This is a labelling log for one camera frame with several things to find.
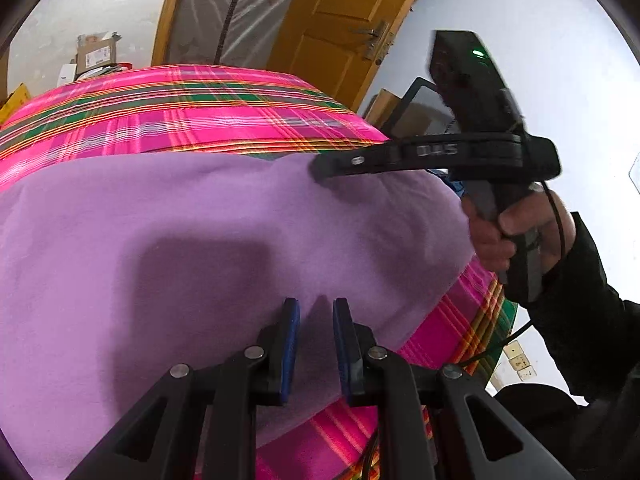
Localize black cable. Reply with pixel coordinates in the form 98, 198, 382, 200
450, 180, 568, 367

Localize pink plaid tablecloth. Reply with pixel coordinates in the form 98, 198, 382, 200
0, 64, 516, 480

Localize purple fleece pants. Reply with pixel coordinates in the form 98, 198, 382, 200
0, 152, 476, 480

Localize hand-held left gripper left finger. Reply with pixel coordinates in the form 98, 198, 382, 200
65, 297, 302, 480

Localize blue denim bag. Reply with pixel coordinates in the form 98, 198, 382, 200
431, 168, 467, 197

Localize person's right hand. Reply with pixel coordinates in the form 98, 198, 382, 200
460, 186, 576, 277

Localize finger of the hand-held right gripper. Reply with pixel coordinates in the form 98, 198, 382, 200
311, 142, 401, 181

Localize brass door handle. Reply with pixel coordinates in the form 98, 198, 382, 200
350, 20, 393, 63

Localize door frame with plastic curtain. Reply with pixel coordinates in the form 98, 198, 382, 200
150, 0, 311, 68

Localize person's torso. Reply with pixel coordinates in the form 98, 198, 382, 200
492, 382, 640, 480

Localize wooden door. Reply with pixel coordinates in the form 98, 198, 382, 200
267, 0, 441, 111

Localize brown cardboard box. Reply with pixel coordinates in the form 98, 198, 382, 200
75, 32, 121, 73

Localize wall socket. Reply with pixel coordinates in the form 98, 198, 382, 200
502, 341, 536, 381

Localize person's right forearm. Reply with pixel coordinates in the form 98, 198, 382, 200
510, 212, 640, 406

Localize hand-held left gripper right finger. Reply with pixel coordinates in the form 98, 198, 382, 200
332, 297, 576, 480

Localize yellow bag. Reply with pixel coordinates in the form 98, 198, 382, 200
0, 84, 31, 123

